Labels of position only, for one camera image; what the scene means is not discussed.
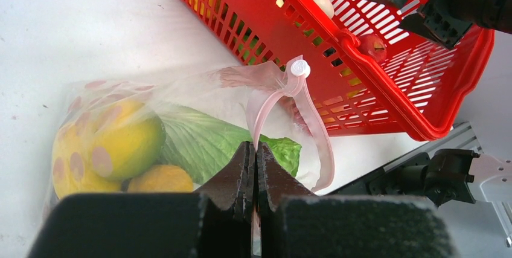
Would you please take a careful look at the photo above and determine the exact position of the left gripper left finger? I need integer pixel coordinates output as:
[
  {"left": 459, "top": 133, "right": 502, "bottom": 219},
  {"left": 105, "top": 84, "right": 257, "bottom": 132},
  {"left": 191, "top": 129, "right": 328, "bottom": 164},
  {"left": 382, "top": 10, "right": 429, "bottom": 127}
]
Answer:
[{"left": 196, "top": 141, "right": 255, "bottom": 257}]

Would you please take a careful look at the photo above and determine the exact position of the yellow squash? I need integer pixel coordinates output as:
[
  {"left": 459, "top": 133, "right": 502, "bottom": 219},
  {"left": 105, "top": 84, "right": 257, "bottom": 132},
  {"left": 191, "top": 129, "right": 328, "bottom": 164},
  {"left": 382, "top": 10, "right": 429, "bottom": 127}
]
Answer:
[{"left": 52, "top": 122, "right": 121, "bottom": 199}]

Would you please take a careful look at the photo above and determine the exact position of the green napa cabbage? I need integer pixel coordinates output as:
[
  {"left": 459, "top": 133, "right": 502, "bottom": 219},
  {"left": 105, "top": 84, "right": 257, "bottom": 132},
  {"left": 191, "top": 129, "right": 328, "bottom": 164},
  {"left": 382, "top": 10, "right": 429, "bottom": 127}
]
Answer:
[{"left": 153, "top": 102, "right": 302, "bottom": 185}]

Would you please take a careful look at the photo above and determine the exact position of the yellow mango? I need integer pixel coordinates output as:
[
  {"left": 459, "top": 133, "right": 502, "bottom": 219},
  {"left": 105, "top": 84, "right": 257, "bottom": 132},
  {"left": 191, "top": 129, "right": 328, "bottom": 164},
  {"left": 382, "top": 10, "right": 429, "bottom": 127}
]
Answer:
[{"left": 127, "top": 164, "right": 194, "bottom": 193}]

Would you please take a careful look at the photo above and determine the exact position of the red plastic basket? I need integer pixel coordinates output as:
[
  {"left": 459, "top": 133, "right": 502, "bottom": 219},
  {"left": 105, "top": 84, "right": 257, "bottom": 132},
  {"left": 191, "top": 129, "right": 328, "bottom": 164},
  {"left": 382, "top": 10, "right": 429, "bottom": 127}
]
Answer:
[{"left": 182, "top": 0, "right": 495, "bottom": 141}]

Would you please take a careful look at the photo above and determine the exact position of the clear pink-dotted zip bag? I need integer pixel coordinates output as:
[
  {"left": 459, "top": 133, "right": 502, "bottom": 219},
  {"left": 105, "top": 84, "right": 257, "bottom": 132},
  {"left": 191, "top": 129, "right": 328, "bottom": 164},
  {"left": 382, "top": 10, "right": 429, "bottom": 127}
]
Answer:
[{"left": 42, "top": 56, "right": 335, "bottom": 217}]

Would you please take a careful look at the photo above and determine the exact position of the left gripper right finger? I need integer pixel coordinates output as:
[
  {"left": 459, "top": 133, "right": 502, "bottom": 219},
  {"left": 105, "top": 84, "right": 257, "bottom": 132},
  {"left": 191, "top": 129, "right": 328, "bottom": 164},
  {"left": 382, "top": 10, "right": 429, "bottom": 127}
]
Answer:
[{"left": 255, "top": 143, "right": 315, "bottom": 257}]

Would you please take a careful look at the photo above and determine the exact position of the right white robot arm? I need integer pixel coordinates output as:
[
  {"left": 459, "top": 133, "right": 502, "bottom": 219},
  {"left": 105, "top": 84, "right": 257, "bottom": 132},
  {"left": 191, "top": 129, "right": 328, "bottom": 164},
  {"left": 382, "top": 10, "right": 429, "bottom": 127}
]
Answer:
[{"left": 361, "top": 0, "right": 511, "bottom": 206}]

